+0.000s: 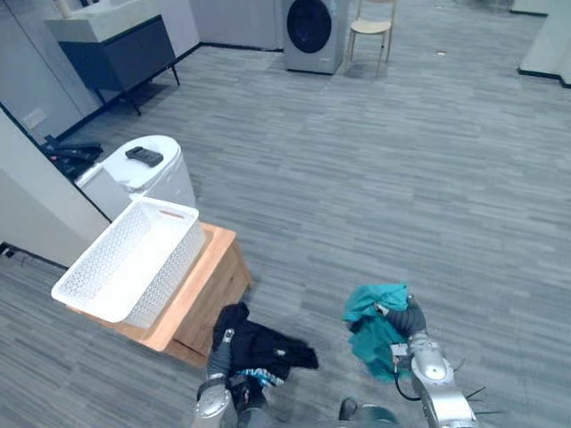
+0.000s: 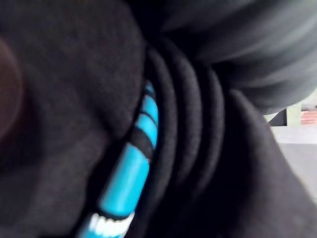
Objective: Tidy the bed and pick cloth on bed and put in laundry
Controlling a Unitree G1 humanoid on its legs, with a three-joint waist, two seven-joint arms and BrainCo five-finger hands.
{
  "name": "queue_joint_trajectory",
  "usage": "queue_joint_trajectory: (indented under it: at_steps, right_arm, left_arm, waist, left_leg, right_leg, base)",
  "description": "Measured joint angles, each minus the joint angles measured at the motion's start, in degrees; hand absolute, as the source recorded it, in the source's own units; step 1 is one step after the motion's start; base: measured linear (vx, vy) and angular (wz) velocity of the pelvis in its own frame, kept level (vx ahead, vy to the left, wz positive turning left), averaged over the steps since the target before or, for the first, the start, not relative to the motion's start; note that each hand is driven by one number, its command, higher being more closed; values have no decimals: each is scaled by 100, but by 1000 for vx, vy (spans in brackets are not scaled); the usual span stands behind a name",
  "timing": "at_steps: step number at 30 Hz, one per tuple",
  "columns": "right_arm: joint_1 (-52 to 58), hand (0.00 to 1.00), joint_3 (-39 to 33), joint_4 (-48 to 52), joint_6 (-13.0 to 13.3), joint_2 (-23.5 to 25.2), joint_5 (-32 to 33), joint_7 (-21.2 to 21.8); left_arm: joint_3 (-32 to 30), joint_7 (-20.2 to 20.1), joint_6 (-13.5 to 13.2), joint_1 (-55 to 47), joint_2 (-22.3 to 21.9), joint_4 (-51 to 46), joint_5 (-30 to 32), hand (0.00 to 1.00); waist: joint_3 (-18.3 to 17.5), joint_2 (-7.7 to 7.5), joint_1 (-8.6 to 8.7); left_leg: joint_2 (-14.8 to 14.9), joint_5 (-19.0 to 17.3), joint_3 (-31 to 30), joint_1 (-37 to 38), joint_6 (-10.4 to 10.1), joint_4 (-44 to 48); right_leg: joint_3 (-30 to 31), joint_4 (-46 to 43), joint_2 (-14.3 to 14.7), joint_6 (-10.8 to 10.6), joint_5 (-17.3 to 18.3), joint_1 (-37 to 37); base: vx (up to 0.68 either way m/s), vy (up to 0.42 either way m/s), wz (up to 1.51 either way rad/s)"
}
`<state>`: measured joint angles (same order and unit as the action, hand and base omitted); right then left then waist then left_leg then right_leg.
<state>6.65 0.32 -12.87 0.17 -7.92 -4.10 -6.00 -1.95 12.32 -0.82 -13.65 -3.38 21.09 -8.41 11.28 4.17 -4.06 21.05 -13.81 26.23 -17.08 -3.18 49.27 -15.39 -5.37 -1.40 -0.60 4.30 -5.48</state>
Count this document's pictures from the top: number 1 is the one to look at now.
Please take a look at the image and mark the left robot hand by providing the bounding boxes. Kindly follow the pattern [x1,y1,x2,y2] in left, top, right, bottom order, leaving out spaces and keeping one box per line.
[217,303,249,333]

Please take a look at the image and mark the teal cloth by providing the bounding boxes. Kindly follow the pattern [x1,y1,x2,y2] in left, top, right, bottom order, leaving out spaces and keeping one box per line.
[342,282,412,385]

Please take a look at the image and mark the black cloth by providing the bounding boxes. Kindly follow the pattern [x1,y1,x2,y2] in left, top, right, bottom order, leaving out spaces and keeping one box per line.
[211,301,320,382]

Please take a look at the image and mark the blue white patterned cloth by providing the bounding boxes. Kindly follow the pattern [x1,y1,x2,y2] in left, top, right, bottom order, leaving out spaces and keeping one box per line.
[235,366,286,390]

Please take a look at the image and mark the white perforated plastic laundry basket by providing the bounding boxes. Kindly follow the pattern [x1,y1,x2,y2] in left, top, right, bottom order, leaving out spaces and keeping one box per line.
[51,197,207,330]

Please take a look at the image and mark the light wooden box table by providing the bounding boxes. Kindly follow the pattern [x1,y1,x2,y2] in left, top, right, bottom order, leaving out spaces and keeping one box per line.
[65,222,255,368]

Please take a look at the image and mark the robot body and legs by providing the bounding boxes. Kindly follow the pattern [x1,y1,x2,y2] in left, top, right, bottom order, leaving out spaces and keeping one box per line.
[229,374,402,428]

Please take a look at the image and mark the white toilet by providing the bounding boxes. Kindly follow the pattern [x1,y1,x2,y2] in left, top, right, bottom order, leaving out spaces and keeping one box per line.
[74,135,198,224]

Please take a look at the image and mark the black flat device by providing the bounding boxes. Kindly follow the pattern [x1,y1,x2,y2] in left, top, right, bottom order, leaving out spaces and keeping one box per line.
[124,146,163,168]

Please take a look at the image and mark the black gear pile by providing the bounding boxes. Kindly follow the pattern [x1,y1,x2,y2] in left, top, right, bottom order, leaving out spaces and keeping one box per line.
[41,135,104,177]

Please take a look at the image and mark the silver front-load washing machine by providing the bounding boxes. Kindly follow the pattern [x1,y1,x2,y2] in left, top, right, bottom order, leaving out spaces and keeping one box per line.
[281,0,350,76]

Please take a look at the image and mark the light wooden chair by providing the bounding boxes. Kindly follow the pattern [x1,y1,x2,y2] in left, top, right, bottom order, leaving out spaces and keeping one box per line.
[344,0,399,78]

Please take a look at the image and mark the dark vanity cabinet white top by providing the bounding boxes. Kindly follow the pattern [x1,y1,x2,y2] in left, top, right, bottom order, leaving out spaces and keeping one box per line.
[44,0,182,118]

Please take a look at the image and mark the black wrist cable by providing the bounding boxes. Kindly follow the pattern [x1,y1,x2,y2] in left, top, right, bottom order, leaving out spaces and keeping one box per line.
[391,356,422,401]

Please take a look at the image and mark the white wall socket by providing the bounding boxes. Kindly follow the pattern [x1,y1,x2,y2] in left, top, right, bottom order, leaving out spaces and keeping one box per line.
[21,108,46,129]

